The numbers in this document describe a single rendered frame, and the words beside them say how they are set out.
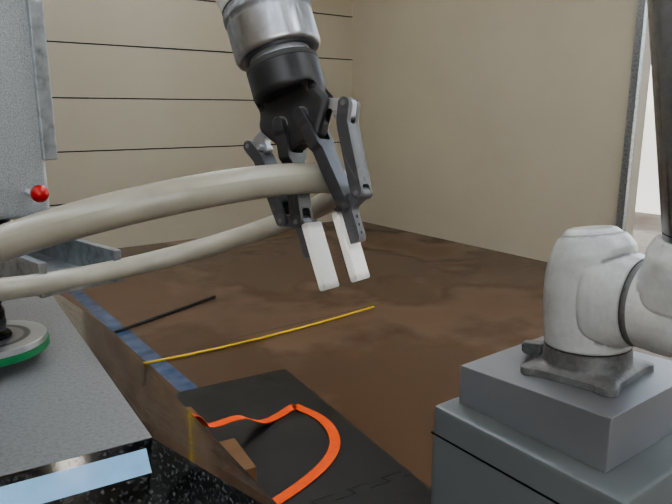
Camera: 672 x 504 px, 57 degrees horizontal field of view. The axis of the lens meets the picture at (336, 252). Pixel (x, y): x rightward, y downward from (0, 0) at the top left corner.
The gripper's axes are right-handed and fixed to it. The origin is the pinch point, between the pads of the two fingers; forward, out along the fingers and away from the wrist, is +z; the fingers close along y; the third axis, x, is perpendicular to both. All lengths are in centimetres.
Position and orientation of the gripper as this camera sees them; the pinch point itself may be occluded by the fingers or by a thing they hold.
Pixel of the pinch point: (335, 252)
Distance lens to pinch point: 62.2
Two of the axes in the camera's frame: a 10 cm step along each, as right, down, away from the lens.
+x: -4.9, 0.9, -8.7
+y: -8.3, 2.7, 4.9
